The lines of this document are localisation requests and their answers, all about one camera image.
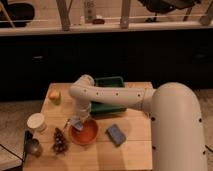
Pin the white cup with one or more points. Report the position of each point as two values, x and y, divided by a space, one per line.
36 122

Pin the dark grape bunch toy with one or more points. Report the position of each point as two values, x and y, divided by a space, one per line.
60 142

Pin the dark chair at right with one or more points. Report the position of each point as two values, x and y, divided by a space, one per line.
166 6

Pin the grey blue towel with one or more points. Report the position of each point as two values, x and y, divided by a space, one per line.
76 123

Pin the green plastic bin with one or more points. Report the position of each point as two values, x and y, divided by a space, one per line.
100 108

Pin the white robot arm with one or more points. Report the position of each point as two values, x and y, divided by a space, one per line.
178 142

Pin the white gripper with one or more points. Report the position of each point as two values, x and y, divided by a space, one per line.
81 114

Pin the yellow green toy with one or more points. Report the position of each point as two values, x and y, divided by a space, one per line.
55 97

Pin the red bowl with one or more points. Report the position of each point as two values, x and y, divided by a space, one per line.
87 135

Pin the small spoon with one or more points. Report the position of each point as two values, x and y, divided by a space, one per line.
66 124

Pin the black office chair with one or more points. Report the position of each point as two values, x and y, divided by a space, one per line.
20 14

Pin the blue sponge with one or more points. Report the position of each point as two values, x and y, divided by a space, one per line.
116 135

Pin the red object on floor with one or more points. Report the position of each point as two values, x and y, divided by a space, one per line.
98 21

